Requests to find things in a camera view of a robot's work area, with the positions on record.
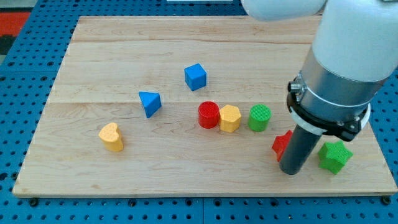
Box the blue cube block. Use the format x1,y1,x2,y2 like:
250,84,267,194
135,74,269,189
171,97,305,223
184,63,207,91

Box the blue triangle block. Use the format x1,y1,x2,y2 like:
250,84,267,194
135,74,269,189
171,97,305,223
139,91,162,118

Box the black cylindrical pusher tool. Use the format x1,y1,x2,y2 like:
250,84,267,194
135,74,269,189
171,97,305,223
279,125,321,175

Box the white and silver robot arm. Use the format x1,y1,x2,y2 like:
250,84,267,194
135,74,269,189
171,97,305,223
242,0,397,175

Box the red cylinder block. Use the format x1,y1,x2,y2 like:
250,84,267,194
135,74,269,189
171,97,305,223
198,101,220,129

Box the yellow hexagon block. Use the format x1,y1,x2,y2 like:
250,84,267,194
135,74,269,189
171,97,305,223
219,105,242,133

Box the wooden board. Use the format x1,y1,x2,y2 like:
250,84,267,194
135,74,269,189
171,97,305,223
13,16,397,198

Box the green cylinder block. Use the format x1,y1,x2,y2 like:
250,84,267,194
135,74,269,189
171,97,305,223
248,104,272,132

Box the yellow heart block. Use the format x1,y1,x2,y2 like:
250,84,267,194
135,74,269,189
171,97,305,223
98,123,124,152

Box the green star block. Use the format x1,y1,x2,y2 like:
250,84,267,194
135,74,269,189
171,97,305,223
318,141,353,175

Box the red star block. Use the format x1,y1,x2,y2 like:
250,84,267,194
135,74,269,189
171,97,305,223
272,130,293,162

